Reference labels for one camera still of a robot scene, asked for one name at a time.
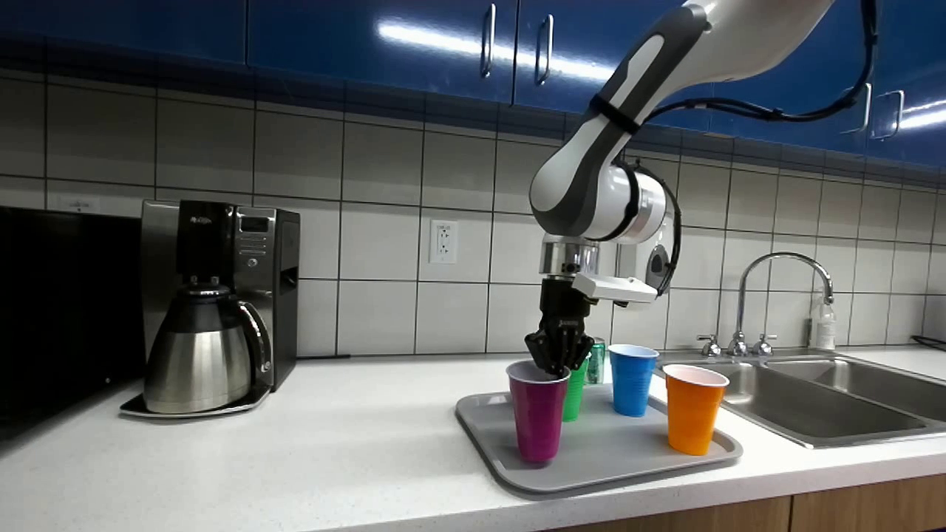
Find white soap dispenser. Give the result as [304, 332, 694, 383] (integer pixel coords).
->
[619, 233, 675, 292]

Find black microwave oven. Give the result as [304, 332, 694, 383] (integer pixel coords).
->
[0, 207, 146, 445]

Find purple plastic cup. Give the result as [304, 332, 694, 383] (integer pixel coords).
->
[506, 360, 568, 464]

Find steel coffee carafe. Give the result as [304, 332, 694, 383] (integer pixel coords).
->
[141, 288, 270, 415]

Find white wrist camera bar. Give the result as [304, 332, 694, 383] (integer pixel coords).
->
[571, 272, 656, 306]

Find chrome sink faucet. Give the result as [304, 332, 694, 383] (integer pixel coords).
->
[702, 250, 836, 357]

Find grey plastic tray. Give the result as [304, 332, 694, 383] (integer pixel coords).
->
[455, 390, 743, 498]

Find green plastic cup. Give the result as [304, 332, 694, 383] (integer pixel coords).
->
[563, 360, 588, 422]

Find blue upper cabinets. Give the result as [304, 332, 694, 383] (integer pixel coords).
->
[0, 0, 942, 174]

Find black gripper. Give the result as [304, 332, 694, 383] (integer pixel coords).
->
[524, 278, 595, 377]

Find stainless steel double sink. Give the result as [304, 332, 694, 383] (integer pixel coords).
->
[663, 352, 946, 449]

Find clear soap bottle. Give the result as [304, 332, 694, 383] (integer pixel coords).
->
[808, 298, 833, 350]

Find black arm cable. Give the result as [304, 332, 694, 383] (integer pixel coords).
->
[619, 0, 882, 298]

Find green soda can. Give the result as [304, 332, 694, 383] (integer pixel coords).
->
[585, 337, 607, 384]

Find orange plastic cup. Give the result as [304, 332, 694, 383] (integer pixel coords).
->
[663, 365, 730, 456]

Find blue plastic cup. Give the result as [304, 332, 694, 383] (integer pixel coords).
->
[608, 344, 660, 417]

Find black steel coffee maker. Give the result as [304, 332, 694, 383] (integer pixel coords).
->
[121, 202, 298, 420]

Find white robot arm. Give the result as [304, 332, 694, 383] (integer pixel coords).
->
[526, 0, 833, 377]

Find white wall outlet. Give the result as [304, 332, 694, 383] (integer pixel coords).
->
[428, 219, 458, 263]

